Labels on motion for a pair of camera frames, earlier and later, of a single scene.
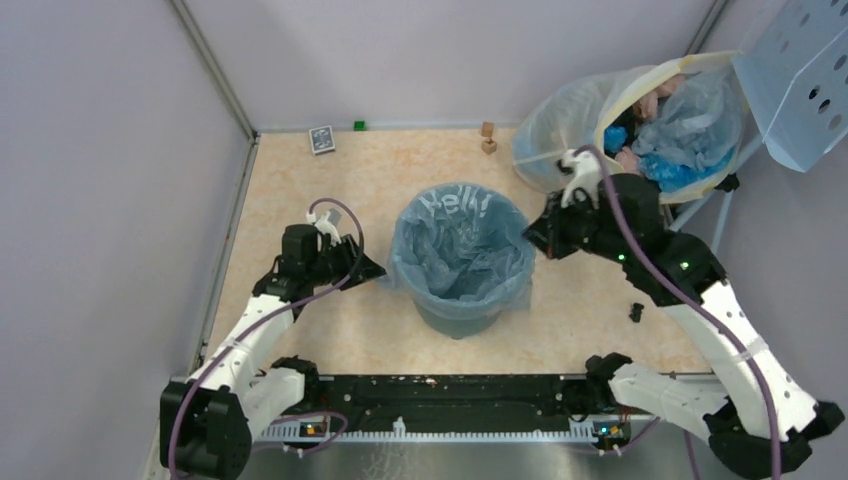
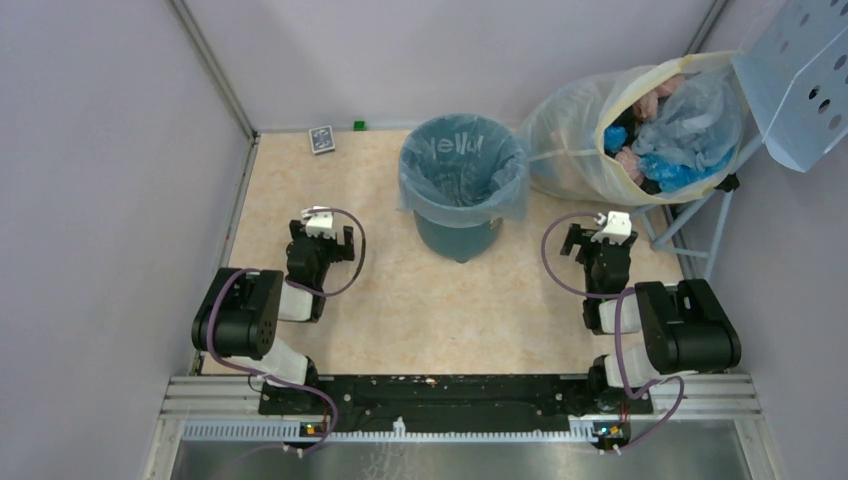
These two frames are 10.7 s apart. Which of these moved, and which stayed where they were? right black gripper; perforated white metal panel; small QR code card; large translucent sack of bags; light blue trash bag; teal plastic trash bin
Moved: right black gripper; light blue trash bag; teal plastic trash bin
Stayed: perforated white metal panel; small QR code card; large translucent sack of bags
